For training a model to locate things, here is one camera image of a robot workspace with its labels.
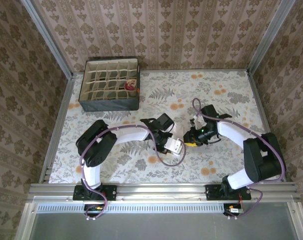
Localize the small black connector box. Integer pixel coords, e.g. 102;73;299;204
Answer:
83;203;105;219

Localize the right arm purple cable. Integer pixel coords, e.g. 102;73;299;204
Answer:
192;97;286;221

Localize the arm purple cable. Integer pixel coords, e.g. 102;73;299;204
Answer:
192;97;286;221
80;124;187;221

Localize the beige sock with maroon toe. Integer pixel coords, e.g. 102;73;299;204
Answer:
124;78;138;91

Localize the white sock with black stripes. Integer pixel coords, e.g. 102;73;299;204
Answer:
170;123;187;141

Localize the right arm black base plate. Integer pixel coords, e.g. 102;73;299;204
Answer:
205;184;252;201

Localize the thin aluminium table edge rail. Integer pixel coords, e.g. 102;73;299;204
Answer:
140;66;250;74

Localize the grey fabric organizer box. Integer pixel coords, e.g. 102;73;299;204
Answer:
78;56;142;113

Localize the long aluminium mounting rail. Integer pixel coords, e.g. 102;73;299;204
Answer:
26;182;299;204

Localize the aluminium frame post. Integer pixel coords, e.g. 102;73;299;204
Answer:
19;0;75;79
246;0;299;75

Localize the grey metal panel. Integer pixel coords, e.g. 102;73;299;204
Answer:
28;212;300;240

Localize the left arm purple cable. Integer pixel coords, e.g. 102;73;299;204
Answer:
80;124;187;221

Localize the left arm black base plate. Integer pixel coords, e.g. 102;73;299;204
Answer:
73;184;118;201

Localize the slotted grey cable duct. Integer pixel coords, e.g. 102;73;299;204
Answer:
36;202;245;214

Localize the black connector box white plug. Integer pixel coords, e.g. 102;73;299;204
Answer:
223;203;245;217

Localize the floral print tablecloth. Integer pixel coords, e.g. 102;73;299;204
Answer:
48;69;280;185

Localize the aluminium frame strut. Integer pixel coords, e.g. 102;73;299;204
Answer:
14;201;39;240
286;201;303;240

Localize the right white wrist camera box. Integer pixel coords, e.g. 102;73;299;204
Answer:
190;115;205;130

